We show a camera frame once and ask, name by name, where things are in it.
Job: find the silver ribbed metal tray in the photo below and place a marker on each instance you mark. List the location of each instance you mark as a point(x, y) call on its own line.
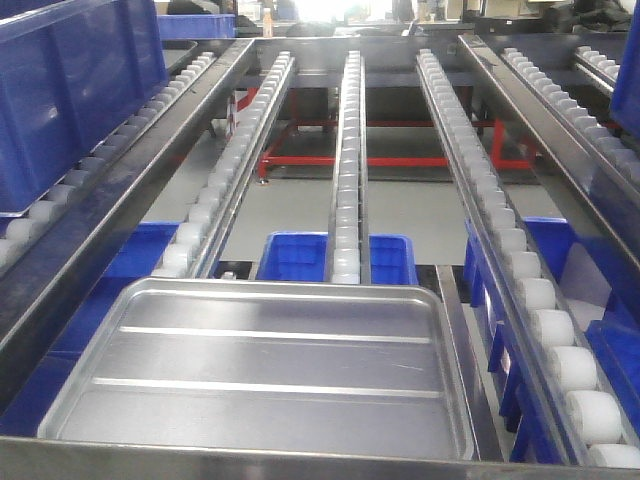
point(349, 370)

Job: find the small blue bin lower centre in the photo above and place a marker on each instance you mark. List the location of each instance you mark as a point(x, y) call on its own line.
point(300, 256)

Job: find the centre white roller track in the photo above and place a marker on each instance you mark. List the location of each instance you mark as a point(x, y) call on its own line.
point(348, 246)

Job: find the centre-left white roller track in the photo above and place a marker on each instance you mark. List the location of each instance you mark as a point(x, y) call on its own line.
point(199, 240)

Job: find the blue bin lower left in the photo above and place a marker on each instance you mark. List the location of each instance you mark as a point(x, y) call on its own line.
point(135, 259)

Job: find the blue crate far background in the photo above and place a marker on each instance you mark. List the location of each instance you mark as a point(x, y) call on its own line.
point(196, 27)

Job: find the blue bin lower right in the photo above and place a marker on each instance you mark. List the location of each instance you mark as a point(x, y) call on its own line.
point(611, 332)

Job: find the large blue bin upper left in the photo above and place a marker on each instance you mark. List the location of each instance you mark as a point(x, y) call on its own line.
point(71, 73)

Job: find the left white roller track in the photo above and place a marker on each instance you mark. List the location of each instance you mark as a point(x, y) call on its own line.
point(20, 232)

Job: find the far right white roller track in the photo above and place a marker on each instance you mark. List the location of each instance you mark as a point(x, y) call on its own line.
point(623, 160)

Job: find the centre-right white roller track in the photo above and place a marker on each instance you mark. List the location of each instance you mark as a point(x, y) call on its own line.
point(555, 393)

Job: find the blue bin right edge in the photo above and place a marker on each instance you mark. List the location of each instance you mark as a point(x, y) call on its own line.
point(624, 106)

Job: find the red floor frame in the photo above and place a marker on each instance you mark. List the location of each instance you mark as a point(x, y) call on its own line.
point(402, 141)

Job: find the right steel divider rail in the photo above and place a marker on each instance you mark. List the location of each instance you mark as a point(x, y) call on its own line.
point(612, 198)

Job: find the steel divider rail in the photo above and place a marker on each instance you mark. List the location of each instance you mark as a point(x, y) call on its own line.
point(612, 198)
point(48, 282)

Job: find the left steel divider rail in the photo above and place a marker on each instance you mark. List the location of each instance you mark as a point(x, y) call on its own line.
point(48, 282)

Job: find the steel front shelf rail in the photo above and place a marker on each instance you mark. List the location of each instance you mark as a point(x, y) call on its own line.
point(30, 458)

